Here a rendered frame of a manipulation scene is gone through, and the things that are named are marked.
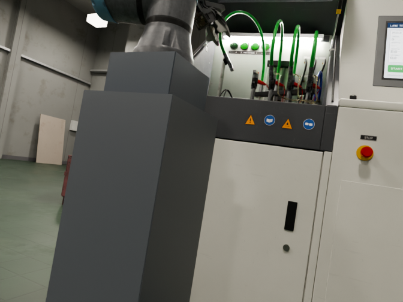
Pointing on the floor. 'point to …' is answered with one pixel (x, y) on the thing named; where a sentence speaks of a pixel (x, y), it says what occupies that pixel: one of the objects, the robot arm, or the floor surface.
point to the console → (363, 175)
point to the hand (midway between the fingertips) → (223, 39)
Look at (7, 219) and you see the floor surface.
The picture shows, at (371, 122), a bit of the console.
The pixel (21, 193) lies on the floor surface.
